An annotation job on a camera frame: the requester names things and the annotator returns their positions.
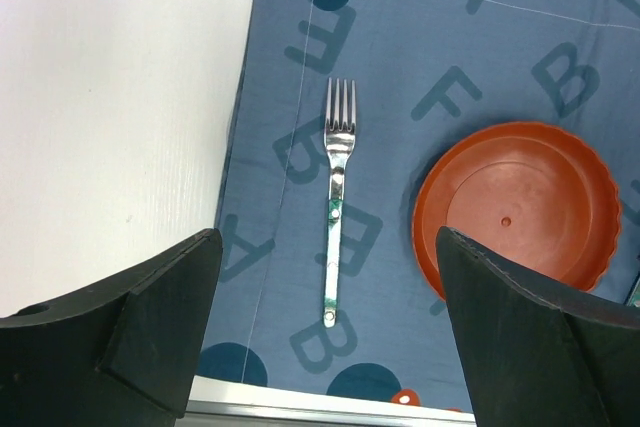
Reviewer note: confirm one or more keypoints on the aluminium mounting rail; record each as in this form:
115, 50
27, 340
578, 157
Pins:
210, 396

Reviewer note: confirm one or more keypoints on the red plastic plate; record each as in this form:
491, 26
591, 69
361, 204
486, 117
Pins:
531, 192

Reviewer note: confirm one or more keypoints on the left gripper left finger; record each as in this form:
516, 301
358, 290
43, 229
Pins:
122, 351

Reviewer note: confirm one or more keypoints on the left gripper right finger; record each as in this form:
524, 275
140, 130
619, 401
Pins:
534, 351

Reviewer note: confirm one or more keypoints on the blue letter-print cloth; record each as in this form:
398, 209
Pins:
427, 73

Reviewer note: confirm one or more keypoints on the green-handled fork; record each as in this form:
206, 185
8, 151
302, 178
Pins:
339, 142

